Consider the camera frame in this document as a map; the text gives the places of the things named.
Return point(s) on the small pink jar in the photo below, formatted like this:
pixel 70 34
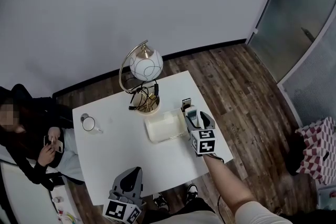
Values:
pixel 58 200

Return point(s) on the person's right forearm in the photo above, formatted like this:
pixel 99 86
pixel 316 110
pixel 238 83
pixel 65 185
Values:
pixel 225 183

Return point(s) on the cream plastic organizer tray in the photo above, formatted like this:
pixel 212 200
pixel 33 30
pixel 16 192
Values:
pixel 162 131

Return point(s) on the white remote control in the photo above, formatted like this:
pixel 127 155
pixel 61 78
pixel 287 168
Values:
pixel 191 113

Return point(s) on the glass mug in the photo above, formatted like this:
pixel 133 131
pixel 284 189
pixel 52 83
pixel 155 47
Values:
pixel 88 124

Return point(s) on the white black-framed desk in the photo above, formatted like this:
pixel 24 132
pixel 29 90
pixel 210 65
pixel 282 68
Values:
pixel 23 196

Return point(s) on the small red bottle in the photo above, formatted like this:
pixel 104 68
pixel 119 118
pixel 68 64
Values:
pixel 60 210

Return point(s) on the glass partition with blinds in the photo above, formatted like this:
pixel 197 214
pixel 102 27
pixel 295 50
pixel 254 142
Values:
pixel 312 91

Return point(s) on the frosted glass door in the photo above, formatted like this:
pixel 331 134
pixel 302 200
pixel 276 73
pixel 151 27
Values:
pixel 288 13

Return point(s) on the person's black white left shoe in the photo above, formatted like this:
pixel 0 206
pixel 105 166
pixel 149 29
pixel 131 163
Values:
pixel 161 202

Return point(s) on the person's beige shirt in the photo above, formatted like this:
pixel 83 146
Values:
pixel 189 218

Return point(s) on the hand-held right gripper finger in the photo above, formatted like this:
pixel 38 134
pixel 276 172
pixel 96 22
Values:
pixel 208 123
pixel 191 127

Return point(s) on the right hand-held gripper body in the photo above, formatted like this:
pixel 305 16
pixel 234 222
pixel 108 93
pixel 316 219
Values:
pixel 204 141

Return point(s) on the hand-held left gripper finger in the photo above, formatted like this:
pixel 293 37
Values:
pixel 140 189
pixel 119 186

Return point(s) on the brass globe table lamp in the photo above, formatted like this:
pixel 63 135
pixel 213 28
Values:
pixel 145 65

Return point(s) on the person's black white right shoe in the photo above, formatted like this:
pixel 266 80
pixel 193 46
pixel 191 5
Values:
pixel 191 192

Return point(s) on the person's black white shoe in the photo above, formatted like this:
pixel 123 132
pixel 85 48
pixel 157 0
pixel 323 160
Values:
pixel 161 202
pixel 191 192

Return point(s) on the white bowl with colourful items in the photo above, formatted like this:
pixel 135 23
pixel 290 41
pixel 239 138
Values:
pixel 68 218

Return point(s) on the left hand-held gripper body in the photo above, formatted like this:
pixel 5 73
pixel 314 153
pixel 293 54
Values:
pixel 122 211

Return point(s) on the person's black trousers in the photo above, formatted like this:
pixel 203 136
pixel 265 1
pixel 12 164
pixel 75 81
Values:
pixel 194 204

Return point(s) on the black bag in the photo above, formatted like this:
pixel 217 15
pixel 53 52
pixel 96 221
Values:
pixel 294 157

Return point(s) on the red white checkered bag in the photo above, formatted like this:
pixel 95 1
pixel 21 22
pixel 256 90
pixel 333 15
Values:
pixel 320 154

